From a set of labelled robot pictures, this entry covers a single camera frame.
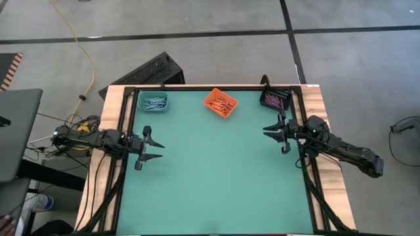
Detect light wooden table board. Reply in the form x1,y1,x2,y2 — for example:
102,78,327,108
74,84,357,232

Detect orange plastic basket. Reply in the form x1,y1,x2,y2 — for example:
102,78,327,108
203,87,240,119

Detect dark grey desk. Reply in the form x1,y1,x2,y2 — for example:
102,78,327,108
0,88,43,183

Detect white blue plastic bottle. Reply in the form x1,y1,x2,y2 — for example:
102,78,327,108
22,192,55,212

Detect person's hand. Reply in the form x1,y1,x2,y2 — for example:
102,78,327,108
0,214,16,236

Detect black floor tape strip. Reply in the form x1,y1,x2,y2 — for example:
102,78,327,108
278,0,308,85
0,25,420,45

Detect teal plastic bin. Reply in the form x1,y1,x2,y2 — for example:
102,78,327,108
136,90,169,113

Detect black metal table frame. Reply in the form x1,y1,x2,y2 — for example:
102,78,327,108
73,85,358,236

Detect yellow cable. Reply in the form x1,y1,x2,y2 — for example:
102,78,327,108
49,0,96,132

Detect grey metal stand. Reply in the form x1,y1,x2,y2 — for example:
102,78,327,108
389,116,420,134

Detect black mat orange-striped edge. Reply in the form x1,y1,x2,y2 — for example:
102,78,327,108
0,52,24,92

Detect black plastic basket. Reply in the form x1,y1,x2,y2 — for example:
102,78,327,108
259,85,293,112

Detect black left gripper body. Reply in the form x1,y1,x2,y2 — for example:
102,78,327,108
129,125,153,171

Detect black perforated metal case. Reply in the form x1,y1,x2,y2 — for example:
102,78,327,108
98,51,186,100

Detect white power strip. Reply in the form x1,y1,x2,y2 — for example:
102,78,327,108
28,134,55,147

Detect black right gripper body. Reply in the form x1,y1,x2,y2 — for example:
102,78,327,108
278,110,300,155

